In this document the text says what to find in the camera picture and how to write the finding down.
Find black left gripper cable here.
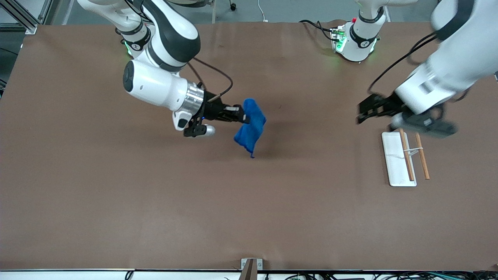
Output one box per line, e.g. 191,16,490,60
367,33,439,96

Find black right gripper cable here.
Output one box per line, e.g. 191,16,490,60
186,58,234,103

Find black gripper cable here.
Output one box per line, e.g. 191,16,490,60
367,33,439,96
186,58,234,103

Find brown post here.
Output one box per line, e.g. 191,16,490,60
238,259,257,280

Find black left arm base cable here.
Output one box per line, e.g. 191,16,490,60
299,19,337,42

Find white floor cable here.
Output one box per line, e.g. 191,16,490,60
257,0,270,23

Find aluminium extrusion frame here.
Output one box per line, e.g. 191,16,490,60
0,0,53,35

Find blue microfibre towel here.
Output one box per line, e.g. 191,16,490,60
233,98,268,159

